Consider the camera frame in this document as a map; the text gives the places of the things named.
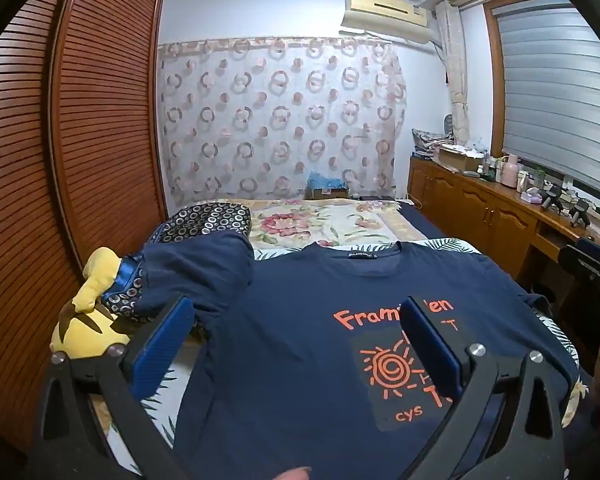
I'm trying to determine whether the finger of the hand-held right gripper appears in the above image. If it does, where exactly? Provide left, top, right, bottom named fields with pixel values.
left=557, top=239, right=600, bottom=283

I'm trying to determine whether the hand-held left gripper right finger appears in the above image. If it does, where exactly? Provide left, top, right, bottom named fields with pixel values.
left=402, top=297, right=567, bottom=480

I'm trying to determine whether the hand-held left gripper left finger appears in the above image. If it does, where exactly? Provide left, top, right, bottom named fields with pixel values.
left=27, top=296, right=197, bottom=480

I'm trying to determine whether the navy printed T-shirt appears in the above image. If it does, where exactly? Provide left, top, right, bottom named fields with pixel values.
left=142, top=232, right=581, bottom=480

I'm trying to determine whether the person's left hand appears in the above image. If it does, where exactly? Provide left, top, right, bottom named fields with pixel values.
left=269, top=466, right=312, bottom=480

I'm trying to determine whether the black small tripod gadget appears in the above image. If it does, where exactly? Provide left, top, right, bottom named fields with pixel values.
left=569, top=199, right=592, bottom=230
left=541, top=184, right=565, bottom=212

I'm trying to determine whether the leaf print bed sheet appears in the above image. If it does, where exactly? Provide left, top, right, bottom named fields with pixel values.
left=85, top=237, right=588, bottom=466

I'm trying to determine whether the yellow plush toy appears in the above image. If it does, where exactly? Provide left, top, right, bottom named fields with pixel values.
left=50, top=247, right=133, bottom=361

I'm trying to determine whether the wooden cabinet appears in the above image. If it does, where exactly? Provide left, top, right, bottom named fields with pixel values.
left=407, top=155, right=600, bottom=321

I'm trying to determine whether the pink thermos jug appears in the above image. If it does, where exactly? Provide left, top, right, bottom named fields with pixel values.
left=499, top=154, right=522, bottom=189

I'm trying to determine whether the navy bed sheet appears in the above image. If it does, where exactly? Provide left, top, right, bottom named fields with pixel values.
left=396, top=200, right=451, bottom=242

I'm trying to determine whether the circle patterned dark pillow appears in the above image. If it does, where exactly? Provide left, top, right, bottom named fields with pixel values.
left=100, top=201, right=253, bottom=321

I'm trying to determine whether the open cardboard box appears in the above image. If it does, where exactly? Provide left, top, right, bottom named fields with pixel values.
left=436, top=144, right=487, bottom=172

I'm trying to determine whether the grey window blind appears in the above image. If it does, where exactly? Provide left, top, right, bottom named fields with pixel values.
left=495, top=0, right=600, bottom=196

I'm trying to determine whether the floral blanket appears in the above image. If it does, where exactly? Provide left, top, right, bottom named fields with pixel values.
left=192, top=197, right=431, bottom=251

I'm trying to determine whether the patterned fabric bag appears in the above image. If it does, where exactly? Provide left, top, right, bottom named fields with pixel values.
left=411, top=127, right=455, bottom=157

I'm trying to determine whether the blue item on box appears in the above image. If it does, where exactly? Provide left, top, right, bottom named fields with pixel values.
left=305, top=170, right=350, bottom=201

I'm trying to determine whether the brown louvered wardrobe door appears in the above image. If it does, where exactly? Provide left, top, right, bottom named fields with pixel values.
left=0, top=0, right=90, bottom=456
left=49, top=0, right=170, bottom=273

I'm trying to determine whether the beige fringed curtain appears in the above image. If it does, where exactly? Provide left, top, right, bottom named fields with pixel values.
left=434, top=0, right=472, bottom=147

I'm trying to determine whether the circle patterned sheer curtain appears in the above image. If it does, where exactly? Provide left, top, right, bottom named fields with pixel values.
left=156, top=37, right=407, bottom=201

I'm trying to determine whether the wall air conditioner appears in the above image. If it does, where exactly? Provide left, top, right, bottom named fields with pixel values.
left=340, top=0, right=438, bottom=45

